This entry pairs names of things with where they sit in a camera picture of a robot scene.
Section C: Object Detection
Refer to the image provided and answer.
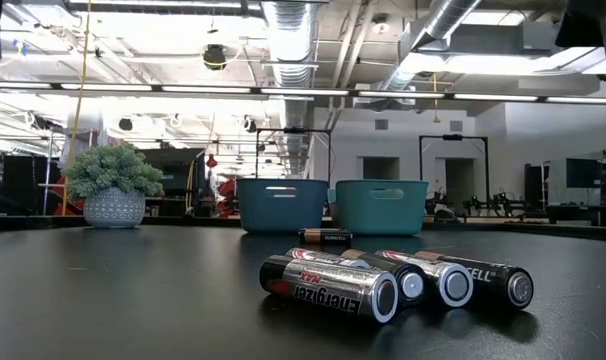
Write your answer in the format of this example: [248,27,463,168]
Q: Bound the grey round object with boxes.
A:
[434,206,460,224]

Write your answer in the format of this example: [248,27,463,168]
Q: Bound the black gantry frame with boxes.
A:
[418,133,490,183]
[254,127,333,182]

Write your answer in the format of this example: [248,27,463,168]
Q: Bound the black monitor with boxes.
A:
[564,157,604,190]

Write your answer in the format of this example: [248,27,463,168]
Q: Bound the dark background screen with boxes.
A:
[136,147,207,199]

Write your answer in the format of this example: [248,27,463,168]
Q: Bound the white ceiling light strip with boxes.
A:
[357,90,447,99]
[60,83,154,92]
[545,96,606,105]
[160,85,253,95]
[452,93,539,103]
[260,88,350,97]

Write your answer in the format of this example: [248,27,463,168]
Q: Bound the black copper Duracell battery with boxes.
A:
[298,227,354,247]
[414,250,535,311]
[341,248,428,307]

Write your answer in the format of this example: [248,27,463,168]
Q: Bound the grey rectangular air duct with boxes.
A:
[416,22,559,55]

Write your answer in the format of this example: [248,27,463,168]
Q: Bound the blue plastic bin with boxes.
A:
[236,178,330,235]

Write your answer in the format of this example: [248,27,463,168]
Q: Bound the black background cabinets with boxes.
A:
[0,153,64,217]

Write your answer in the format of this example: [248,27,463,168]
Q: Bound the green plant in grey pot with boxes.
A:
[61,143,165,230]

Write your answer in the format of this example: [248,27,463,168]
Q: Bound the silver Energizer battery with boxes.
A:
[286,246,374,270]
[258,254,401,325]
[375,249,476,309]

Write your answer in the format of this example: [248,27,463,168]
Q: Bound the black tall cabinet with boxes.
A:
[524,163,545,207]

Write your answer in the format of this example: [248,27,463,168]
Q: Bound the red background machine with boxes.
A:
[215,177,239,219]

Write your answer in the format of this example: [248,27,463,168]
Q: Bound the yellow hanging pendant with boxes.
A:
[431,72,442,124]

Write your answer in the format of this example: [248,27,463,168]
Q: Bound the teal plastic bin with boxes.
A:
[326,179,430,237]

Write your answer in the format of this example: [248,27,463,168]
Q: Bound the round silver air duct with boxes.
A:
[261,0,318,176]
[380,0,484,95]

